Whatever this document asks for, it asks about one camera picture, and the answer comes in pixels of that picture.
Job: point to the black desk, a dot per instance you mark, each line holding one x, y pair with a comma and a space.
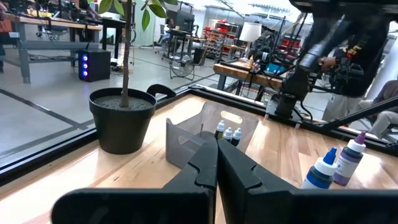
113, 23

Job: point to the black aluminium table frame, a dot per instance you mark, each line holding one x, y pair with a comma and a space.
46, 154

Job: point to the large purple-capped colouring bottle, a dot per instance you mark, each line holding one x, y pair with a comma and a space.
348, 161

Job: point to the cluttered wooden workbench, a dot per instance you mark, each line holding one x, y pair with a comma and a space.
239, 73

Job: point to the black equipment cart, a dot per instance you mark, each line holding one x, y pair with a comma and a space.
180, 21

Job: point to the metal floor fan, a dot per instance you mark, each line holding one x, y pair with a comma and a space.
182, 67

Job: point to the translucent grey plastic bin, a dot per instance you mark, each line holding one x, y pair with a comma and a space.
205, 116

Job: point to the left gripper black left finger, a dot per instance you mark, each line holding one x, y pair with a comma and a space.
140, 205

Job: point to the wood-topped grey metal workbench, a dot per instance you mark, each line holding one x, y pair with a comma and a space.
23, 46

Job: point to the black computer tower with lights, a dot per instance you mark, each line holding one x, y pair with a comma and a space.
93, 65

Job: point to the potted tree in black pot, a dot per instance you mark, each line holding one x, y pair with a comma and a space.
121, 124

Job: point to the large blue-capped colouring bottle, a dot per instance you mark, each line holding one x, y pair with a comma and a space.
320, 174

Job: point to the person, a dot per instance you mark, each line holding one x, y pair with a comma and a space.
384, 102
370, 84

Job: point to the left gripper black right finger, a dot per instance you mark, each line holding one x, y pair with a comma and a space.
280, 205

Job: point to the white-shaded table lamp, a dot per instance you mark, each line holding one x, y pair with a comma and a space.
250, 32

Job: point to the shelf with red parts bins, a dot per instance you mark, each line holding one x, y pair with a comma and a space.
217, 40

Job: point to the black curved frame foot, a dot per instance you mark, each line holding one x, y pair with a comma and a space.
160, 89

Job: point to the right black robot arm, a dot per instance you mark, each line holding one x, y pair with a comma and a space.
292, 90

